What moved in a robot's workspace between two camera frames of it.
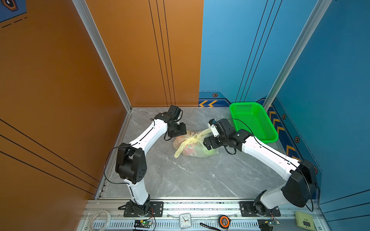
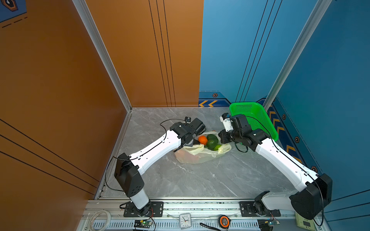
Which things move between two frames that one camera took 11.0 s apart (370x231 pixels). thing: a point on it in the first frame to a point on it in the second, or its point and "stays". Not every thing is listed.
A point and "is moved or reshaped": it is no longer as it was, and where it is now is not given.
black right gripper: [211, 139] to [222, 135]
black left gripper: [183, 130] to [192, 143]
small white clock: [185, 221] stays
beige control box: [305, 221] stays
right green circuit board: [267, 224] stays
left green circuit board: [145, 224] stays
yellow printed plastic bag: [191, 143] is moved or reshaped
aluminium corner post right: [317, 13] stays
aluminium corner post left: [89, 21] stays
